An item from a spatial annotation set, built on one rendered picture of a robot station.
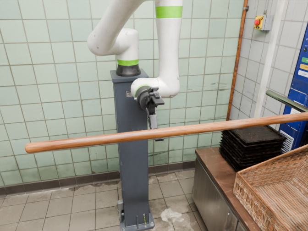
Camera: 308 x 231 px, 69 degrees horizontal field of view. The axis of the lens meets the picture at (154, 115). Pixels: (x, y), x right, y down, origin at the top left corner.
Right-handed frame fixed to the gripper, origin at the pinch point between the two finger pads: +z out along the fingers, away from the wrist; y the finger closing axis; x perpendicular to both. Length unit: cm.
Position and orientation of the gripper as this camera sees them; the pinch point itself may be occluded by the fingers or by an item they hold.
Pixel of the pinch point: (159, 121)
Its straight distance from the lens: 76.7
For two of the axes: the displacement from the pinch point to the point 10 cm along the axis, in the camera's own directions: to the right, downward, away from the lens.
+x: -9.8, 0.9, -1.9
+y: 0.0, 9.0, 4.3
